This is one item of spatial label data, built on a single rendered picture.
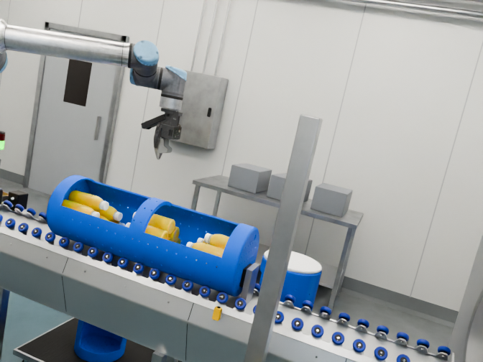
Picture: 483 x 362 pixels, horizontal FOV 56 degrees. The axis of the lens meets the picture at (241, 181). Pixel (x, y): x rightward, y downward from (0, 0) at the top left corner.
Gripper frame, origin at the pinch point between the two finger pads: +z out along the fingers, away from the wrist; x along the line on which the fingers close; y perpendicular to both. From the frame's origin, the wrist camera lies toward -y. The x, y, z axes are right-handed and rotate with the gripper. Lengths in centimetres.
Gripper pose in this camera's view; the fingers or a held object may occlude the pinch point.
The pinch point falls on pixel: (157, 156)
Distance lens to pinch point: 193.7
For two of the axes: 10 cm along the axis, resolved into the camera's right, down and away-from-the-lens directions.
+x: 3.2, -0.9, 9.4
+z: -2.0, 9.7, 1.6
